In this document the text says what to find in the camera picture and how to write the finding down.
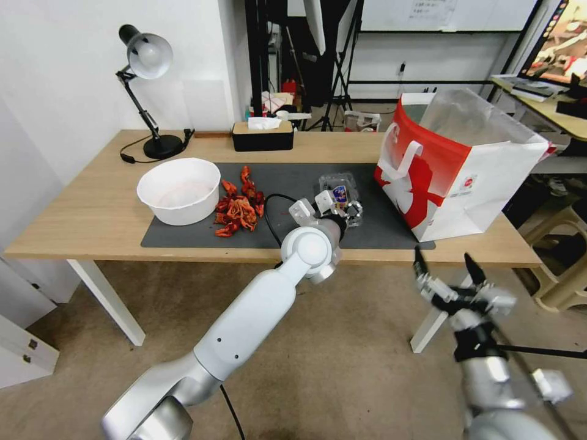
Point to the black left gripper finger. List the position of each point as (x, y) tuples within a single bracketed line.
[(337, 208), (356, 209)]

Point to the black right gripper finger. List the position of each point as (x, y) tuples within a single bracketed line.
[(424, 279), (477, 275)]

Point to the clear plastic takeout container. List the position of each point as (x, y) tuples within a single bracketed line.
[(332, 181)]

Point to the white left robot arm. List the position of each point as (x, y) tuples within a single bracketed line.
[(257, 311)]

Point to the clear plastic bag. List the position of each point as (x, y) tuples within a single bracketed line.
[(362, 121)]

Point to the red and white takeout bag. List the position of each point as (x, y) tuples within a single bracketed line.
[(477, 183)]

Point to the black tissue box wooden lid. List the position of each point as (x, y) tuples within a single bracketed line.
[(261, 140)]

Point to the dark grey table mat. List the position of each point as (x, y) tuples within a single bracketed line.
[(293, 176)]

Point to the beige plastic stool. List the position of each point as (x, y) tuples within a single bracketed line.
[(561, 256)]

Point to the red crayfish shell pile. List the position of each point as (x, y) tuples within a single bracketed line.
[(238, 211)]

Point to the black light stand tripod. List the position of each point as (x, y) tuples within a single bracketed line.
[(341, 68)]

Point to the white paper bowl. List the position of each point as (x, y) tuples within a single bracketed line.
[(179, 192)]

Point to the white softbox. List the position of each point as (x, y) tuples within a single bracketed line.
[(316, 23)]

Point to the white whiteboard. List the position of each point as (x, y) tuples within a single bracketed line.
[(481, 13)]

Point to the black desk lamp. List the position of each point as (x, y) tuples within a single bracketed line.
[(149, 52)]

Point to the wooden table with white legs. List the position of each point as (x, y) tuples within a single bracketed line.
[(91, 192)]

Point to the computer monitor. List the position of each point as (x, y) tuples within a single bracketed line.
[(561, 41)]

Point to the white cabinet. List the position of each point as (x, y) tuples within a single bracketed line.
[(23, 321)]

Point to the black metal shelf frame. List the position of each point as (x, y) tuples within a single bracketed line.
[(261, 55)]

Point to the side desk with black frame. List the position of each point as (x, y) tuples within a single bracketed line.
[(541, 110)]

